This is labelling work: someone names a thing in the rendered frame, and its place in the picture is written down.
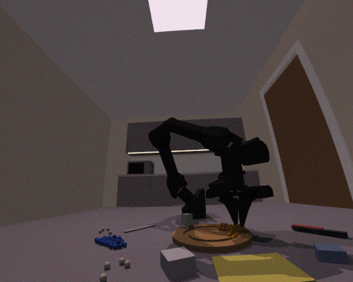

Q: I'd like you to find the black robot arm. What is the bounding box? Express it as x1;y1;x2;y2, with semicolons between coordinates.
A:
148;117;269;205

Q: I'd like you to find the brown round bead board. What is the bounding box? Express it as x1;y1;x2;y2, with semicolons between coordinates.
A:
172;224;253;254

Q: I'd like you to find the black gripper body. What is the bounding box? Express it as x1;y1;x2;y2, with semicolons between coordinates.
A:
206;167;274;200

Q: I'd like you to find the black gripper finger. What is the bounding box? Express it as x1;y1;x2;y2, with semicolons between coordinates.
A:
218;198;238;225
234;199;255;226

